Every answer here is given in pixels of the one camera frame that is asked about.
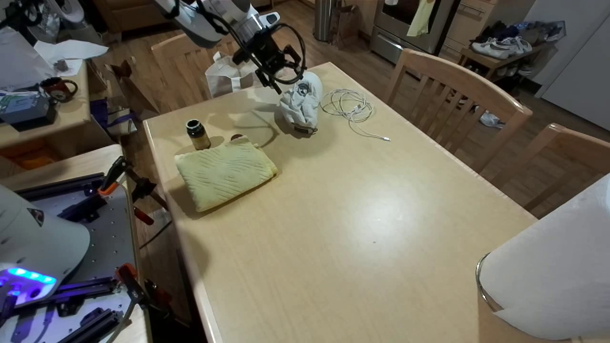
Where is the grey electronic device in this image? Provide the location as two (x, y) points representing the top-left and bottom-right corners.
(0, 88), (56, 130)

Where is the brown paper bag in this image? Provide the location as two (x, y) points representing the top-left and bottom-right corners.
(331, 6), (361, 50)

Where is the stainless steel trash can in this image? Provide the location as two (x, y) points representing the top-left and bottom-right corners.
(312, 0), (339, 44)

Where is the thin white cable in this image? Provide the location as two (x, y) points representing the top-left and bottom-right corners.
(320, 86), (390, 143)

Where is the orange black clamp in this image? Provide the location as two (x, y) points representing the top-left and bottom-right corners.
(93, 154), (158, 225)
(112, 263), (167, 314)

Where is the stainless steel appliance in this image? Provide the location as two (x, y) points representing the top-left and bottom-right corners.
(369, 0), (461, 63)

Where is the small brown bottle black neck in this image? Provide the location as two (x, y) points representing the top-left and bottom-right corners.
(184, 118), (213, 153)

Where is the white sneakers pair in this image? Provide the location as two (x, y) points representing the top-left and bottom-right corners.
(470, 34), (535, 63)

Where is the wooden chair with slatted back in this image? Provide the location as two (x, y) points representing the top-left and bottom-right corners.
(382, 46), (533, 175)

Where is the wooden chair with curved back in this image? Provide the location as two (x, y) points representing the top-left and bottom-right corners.
(491, 122), (610, 217)

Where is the yellow hanging cloth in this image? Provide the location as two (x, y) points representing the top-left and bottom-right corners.
(405, 0), (438, 38)

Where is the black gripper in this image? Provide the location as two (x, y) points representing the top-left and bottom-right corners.
(236, 27), (295, 95)

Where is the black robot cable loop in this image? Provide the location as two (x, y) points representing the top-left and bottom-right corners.
(272, 23), (308, 86)

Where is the black metal rail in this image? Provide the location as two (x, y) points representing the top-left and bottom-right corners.
(15, 172), (106, 202)

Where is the white plastic bag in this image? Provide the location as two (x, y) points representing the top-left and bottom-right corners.
(203, 53), (259, 101)

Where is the black red round mug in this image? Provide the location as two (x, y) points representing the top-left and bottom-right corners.
(37, 76), (79, 105)

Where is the yellow folded towel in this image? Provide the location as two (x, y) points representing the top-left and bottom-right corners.
(173, 139), (280, 215)

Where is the white paper sheet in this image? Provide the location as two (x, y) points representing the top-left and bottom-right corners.
(34, 38), (110, 78)

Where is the large white rounded object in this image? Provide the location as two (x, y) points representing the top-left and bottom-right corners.
(474, 173), (610, 341)

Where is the white refrigerator door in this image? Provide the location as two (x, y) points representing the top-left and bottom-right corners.
(539, 0), (610, 133)

